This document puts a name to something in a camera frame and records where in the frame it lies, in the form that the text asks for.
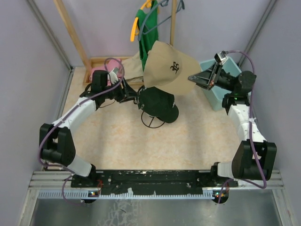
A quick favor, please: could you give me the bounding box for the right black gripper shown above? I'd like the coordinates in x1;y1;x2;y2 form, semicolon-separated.
188;62;235;92

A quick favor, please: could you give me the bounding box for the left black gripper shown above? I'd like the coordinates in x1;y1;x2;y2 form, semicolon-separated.
103;77;140;103

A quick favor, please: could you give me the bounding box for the black cap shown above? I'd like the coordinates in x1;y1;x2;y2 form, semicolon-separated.
135;86;179;123

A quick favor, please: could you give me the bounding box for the black wire hat stand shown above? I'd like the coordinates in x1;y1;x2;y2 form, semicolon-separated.
133;97;165;129

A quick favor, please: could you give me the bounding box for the khaki cap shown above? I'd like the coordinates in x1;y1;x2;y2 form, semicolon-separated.
143;40;202;96

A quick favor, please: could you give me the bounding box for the wooden clothes rack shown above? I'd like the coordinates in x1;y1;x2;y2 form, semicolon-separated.
53;0;177;85

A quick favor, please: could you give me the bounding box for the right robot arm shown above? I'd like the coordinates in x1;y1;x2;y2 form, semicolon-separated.
188;63;277;186

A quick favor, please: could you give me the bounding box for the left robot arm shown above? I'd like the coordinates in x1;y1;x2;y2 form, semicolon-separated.
38;67;137;187

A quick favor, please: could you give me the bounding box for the light blue plastic bin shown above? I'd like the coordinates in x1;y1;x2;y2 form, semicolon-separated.
200;57;241;111

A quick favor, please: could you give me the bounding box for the beige folded cloth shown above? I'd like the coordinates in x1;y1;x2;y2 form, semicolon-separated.
122;52;143;81

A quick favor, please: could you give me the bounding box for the pink folded cloth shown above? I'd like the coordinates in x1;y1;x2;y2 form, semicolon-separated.
89;60;123;86

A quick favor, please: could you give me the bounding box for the green tank top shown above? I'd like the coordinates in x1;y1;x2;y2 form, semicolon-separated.
136;9;158;71

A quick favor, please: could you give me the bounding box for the yellow clothes hanger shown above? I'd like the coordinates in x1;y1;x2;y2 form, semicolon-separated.
130;0;152;42

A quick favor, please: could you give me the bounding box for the grey-blue clothes hanger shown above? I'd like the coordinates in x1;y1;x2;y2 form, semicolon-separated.
130;0;173;42

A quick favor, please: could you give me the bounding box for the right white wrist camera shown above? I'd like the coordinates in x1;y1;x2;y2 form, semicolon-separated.
214;50;229;65

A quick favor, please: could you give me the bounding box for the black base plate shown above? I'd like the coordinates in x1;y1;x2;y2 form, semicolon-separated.
71;169;228;195

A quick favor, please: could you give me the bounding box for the aluminium rail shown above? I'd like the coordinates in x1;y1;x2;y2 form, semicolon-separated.
28;170;285;201

